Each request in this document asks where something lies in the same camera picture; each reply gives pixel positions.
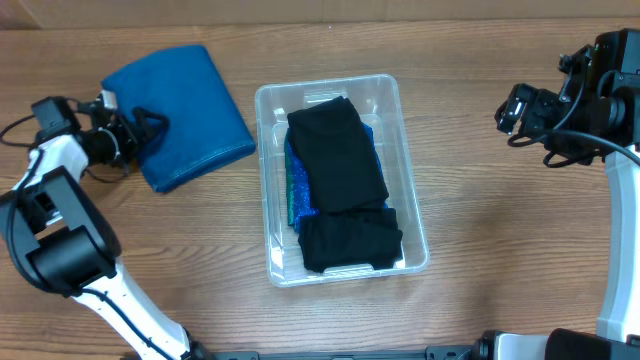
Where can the black cloth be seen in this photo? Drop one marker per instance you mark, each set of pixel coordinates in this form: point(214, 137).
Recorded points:
point(324, 120)
point(359, 236)

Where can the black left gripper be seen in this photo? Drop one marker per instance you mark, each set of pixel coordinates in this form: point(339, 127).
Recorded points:
point(129, 135)

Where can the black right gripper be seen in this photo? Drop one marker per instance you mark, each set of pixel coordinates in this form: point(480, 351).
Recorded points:
point(549, 107)

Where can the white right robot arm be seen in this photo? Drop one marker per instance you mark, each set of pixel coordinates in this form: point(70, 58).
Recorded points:
point(593, 118)

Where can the clear plastic container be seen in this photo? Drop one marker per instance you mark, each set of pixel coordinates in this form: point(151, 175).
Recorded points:
point(377, 100)

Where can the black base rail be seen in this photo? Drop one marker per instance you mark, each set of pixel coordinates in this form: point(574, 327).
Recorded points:
point(447, 352)

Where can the dark blue towel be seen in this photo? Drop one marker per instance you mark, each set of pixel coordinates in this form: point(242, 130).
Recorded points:
point(206, 130)

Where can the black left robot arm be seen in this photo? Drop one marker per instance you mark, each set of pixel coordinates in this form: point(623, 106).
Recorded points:
point(58, 240)

